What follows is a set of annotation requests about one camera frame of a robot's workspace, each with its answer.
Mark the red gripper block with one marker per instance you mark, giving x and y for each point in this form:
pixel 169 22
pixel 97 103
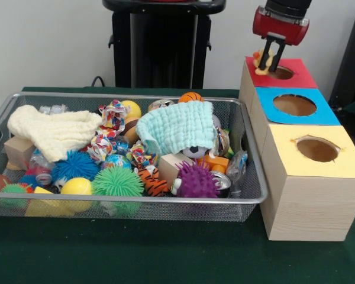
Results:
pixel 281 26

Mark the yellow duck plush toy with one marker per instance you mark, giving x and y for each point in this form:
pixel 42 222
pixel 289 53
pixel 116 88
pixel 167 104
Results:
pixel 257 57

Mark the light blue waffle cloth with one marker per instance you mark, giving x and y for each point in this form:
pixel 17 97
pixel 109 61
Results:
pixel 180 127

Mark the orange striped tiger plush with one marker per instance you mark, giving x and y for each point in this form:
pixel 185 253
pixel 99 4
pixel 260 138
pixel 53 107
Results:
pixel 152 180

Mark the wooden box with three holes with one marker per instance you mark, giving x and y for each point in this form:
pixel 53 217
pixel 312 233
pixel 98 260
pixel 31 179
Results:
pixel 307 207

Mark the shallow mesh bin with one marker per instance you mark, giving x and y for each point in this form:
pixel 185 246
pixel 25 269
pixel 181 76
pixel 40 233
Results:
pixel 85 99

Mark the black stand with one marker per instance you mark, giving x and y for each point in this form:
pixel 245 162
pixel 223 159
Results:
pixel 352 59

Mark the orange toy basketball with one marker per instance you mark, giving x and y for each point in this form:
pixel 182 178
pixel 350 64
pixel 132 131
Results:
pixel 191 97

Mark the purple spiky ball toy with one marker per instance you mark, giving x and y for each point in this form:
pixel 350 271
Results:
pixel 196 183

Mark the cream waffle cloth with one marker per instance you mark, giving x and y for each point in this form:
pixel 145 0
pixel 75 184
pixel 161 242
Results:
pixel 56 130

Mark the yellow ball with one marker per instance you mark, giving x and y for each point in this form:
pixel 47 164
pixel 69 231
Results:
pixel 77 187

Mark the dark green table cloth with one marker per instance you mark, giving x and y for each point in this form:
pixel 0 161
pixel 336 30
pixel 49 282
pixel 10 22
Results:
pixel 136 251

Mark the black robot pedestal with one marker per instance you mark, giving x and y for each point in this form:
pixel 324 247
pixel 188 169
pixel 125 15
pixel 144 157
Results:
pixel 165 53

